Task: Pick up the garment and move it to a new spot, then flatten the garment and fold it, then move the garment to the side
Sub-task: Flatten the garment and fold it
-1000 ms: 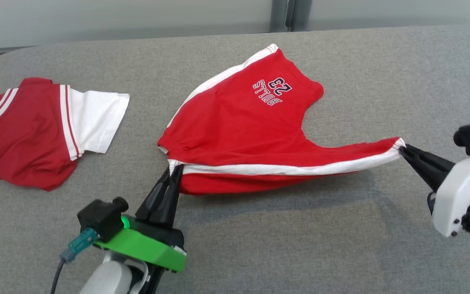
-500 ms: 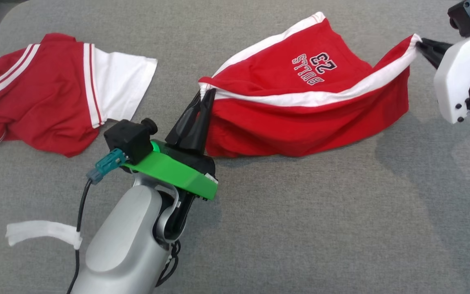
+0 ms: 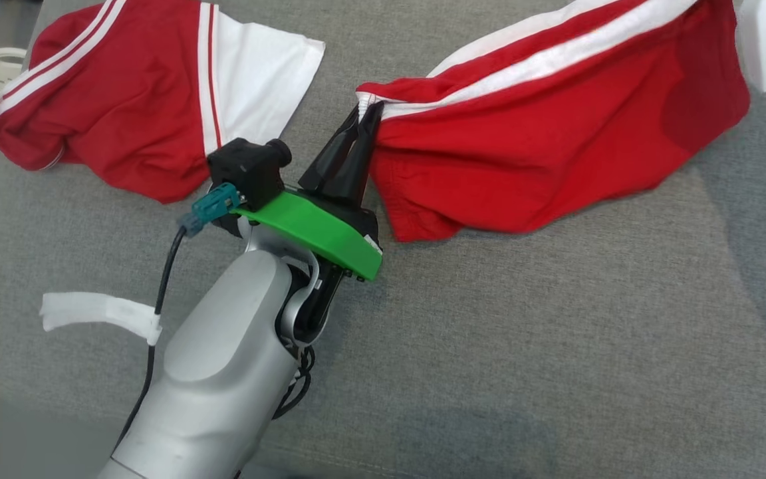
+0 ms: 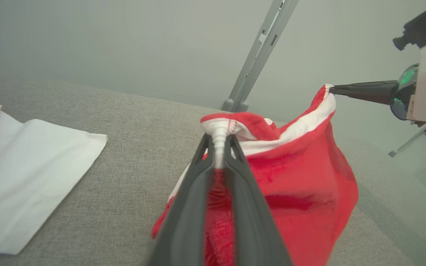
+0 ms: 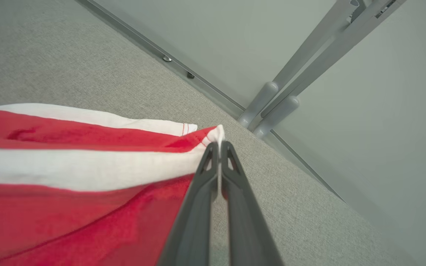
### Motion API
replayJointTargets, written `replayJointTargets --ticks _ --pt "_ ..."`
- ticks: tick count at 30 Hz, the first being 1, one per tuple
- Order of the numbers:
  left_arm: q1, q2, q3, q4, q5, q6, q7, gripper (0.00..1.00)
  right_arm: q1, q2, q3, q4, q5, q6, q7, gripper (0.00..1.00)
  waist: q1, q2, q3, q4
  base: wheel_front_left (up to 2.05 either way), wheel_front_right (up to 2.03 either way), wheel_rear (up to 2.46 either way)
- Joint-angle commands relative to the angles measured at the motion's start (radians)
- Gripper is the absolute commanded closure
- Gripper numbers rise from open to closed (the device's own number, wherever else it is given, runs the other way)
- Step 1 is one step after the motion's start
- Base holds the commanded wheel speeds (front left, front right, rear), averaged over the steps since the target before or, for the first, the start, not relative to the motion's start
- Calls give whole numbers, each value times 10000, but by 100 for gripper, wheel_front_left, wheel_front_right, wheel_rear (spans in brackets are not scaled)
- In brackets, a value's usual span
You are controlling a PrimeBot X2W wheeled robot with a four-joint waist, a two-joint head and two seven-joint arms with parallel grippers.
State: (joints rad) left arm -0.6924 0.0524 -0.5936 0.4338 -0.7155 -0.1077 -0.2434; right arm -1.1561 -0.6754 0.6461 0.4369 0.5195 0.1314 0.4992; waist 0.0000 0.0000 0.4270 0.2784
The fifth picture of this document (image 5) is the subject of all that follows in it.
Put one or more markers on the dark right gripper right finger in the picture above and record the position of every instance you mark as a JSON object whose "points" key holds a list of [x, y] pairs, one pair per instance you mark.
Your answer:
{"points": [[246, 229]]}

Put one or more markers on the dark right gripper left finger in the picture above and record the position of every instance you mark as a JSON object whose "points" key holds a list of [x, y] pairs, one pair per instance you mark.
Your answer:
{"points": [[194, 221]]}

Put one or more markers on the red shorts with white stripe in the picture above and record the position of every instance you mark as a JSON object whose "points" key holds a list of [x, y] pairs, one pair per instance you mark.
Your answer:
{"points": [[68, 166]]}

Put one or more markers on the grey partition post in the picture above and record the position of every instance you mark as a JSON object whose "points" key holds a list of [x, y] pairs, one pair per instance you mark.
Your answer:
{"points": [[277, 114], [261, 101]]}

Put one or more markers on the silver rail screw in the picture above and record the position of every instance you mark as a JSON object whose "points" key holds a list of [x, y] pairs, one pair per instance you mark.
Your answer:
{"points": [[166, 58]]}

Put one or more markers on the grey wall base rail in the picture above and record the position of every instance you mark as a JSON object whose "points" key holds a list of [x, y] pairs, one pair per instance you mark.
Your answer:
{"points": [[142, 38]]}

